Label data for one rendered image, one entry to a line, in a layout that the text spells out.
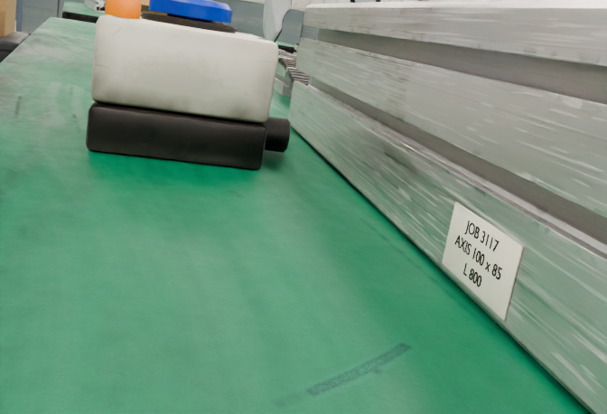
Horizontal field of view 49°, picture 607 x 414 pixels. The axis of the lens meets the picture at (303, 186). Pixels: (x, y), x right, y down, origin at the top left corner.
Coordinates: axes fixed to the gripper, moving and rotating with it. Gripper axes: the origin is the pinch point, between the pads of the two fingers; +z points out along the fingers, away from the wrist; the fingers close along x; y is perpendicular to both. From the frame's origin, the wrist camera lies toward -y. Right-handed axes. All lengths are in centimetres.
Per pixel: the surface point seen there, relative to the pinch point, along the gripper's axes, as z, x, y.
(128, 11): -0.8, 15.8, -33.2
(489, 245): 3.5, 5.2, -48.0
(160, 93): 2.4, 14.1, -33.5
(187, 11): -1.2, 13.3, -31.4
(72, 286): 5, 16, -48
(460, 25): -2.2, 5.1, -43.1
